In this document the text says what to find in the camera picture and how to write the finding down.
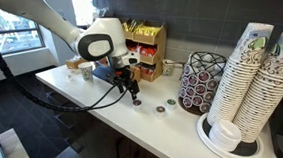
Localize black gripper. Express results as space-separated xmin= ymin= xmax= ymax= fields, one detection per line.
xmin=113 ymin=66 xmax=142 ymax=102

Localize tall stack paper cups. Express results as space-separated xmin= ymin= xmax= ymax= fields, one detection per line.
xmin=230 ymin=28 xmax=283 ymax=146
xmin=205 ymin=19 xmax=276 ymax=131

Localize dark stool top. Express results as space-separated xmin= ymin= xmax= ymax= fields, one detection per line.
xmin=49 ymin=145 xmax=91 ymax=158

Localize stack of white lids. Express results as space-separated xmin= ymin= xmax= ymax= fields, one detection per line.
xmin=207 ymin=118 xmax=244 ymax=153

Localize dark wrist camera box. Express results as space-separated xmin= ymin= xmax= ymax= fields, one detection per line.
xmin=91 ymin=64 xmax=120 ymax=84

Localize light wooden table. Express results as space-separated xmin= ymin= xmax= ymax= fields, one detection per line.
xmin=0 ymin=127 xmax=34 ymax=158

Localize window with city view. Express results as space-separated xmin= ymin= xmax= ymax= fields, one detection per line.
xmin=0 ymin=3 xmax=49 ymax=63

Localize black wire pod carousel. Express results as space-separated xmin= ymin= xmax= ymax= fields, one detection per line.
xmin=176 ymin=50 xmax=229 ymax=118

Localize yellow packets pile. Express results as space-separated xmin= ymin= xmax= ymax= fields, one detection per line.
xmin=135 ymin=24 xmax=162 ymax=38

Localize dark wood counter cabinet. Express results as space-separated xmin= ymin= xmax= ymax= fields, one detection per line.
xmin=40 ymin=81 xmax=189 ymax=158

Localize red packets pile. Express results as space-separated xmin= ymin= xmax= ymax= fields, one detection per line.
xmin=129 ymin=42 xmax=158 ymax=58

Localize wooden tiered condiment organizer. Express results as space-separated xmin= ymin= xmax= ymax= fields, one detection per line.
xmin=115 ymin=16 xmax=169 ymax=84

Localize bright window pane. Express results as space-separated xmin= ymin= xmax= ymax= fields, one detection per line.
xmin=65 ymin=0 xmax=98 ymax=29

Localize green lid coffee pod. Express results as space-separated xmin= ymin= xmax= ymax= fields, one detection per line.
xmin=165 ymin=98 xmax=178 ymax=112

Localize brown lid coffee pod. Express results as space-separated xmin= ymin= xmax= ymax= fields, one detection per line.
xmin=154 ymin=105 xmax=168 ymax=121

